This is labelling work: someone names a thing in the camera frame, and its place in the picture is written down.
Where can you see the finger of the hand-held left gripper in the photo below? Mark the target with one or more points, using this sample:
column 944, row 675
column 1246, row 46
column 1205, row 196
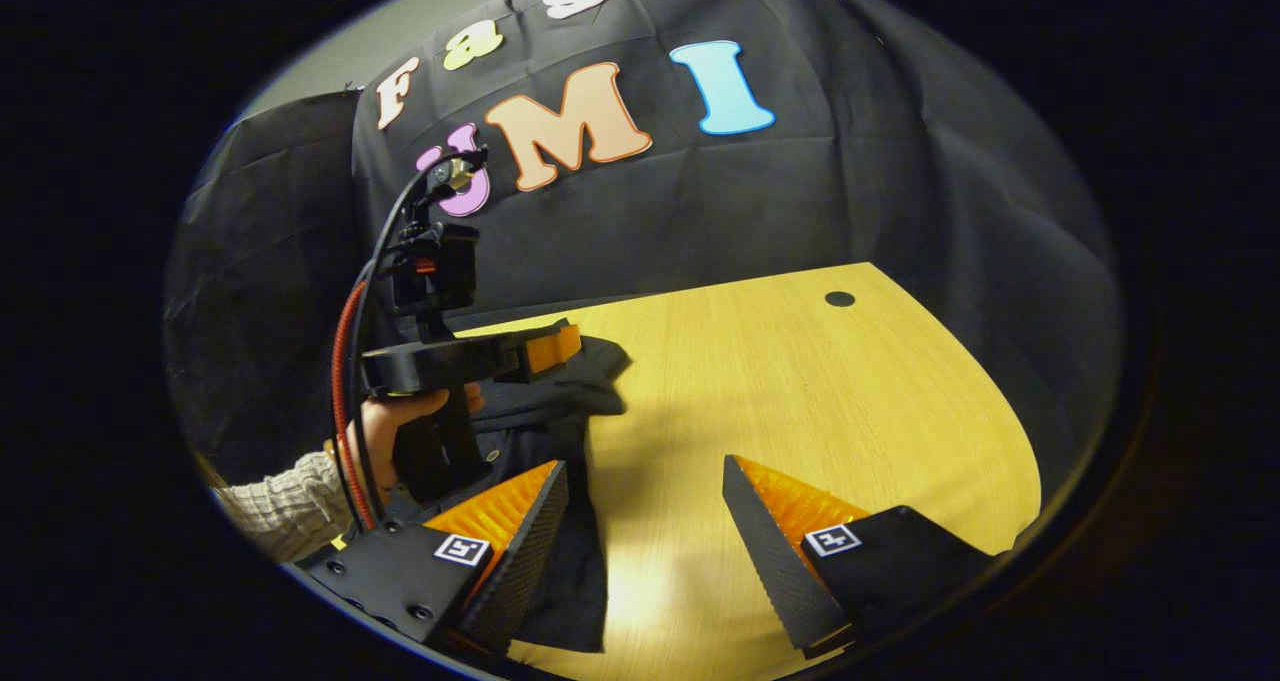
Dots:
column 555, row 349

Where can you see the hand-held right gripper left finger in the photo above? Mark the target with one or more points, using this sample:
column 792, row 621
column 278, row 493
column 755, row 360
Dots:
column 525, row 561

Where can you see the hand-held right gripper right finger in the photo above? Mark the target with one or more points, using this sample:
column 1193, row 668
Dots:
column 770, row 571

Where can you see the black buttoned jacket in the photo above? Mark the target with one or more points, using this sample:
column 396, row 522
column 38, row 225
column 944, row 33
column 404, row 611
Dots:
column 570, row 581

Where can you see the black backdrop cloth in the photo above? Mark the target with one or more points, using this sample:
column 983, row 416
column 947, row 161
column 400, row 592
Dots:
column 800, row 201

